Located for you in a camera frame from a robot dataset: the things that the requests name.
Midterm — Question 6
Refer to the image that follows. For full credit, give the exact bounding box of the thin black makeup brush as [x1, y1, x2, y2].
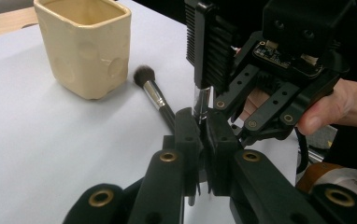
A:
[187, 85, 216, 207]

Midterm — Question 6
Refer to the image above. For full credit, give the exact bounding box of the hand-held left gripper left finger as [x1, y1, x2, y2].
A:
[162, 106, 205, 199]

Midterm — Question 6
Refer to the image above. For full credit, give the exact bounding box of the beige square cup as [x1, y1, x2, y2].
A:
[33, 0, 133, 101]

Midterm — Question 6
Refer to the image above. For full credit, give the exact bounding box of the black curtain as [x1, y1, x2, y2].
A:
[131, 0, 189, 24]

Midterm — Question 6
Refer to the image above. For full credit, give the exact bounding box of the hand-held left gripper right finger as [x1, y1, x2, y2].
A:
[203, 108, 246, 198]

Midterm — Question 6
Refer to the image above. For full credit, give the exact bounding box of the metal floor rail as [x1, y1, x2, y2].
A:
[307, 146, 328, 164]

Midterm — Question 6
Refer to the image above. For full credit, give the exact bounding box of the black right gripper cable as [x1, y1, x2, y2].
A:
[293, 126, 310, 175]

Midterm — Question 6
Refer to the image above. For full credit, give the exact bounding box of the brown and white object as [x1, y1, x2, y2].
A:
[295, 161, 357, 208]

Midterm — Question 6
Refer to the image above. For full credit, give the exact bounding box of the large black makeup brush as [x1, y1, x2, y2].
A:
[133, 64, 177, 133]

